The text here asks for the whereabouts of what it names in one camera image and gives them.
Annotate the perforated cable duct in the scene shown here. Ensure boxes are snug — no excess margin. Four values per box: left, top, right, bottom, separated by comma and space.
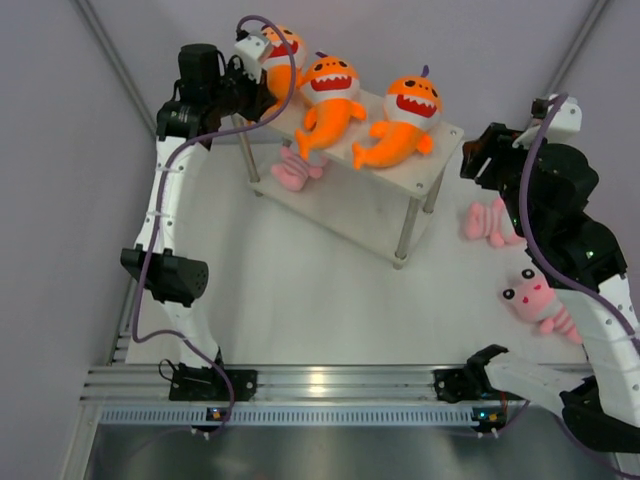
100, 405, 504, 427

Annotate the purple cable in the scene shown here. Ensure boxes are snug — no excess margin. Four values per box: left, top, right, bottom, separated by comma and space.
499, 93, 640, 480
130, 14, 297, 439

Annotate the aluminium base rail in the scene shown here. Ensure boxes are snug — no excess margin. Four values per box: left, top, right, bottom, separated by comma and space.
79, 363, 626, 404

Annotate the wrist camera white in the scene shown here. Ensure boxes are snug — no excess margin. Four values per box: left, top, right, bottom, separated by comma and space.
512, 94, 582, 150
234, 31, 273, 69

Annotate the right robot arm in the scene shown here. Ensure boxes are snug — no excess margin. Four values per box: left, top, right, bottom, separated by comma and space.
460, 123, 639, 454

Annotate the large orange shark plush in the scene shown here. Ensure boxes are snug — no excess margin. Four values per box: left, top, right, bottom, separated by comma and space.
352, 65, 443, 170

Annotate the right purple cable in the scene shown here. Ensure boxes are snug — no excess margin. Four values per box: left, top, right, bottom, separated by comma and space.
499, 93, 640, 480

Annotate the pink plush under shelf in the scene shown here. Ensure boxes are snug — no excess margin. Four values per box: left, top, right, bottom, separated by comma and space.
270, 146, 329, 192

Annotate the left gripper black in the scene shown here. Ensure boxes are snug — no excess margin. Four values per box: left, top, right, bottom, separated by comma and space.
206, 59, 274, 124

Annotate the pink frog plush front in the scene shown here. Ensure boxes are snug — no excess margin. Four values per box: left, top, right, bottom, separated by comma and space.
501, 268, 583, 345

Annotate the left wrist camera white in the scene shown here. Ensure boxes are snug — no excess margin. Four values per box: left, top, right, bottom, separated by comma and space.
234, 31, 273, 69

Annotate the pink striped plush middle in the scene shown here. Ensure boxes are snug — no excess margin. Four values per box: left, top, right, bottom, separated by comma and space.
463, 197, 525, 248

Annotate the white two-tier shelf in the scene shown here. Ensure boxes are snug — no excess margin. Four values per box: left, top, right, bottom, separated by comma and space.
238, 91, 464, 269

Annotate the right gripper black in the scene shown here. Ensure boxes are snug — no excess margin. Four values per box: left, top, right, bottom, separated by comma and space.
461, 123, 556, 239

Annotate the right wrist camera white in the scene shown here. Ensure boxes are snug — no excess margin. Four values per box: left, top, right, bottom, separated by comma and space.
512, 94, 582, 150

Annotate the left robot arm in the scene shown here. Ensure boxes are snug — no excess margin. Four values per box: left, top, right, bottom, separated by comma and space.
120, 36, 275, 401

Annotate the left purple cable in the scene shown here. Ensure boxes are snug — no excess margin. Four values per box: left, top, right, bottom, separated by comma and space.
130, 14, 297, 439

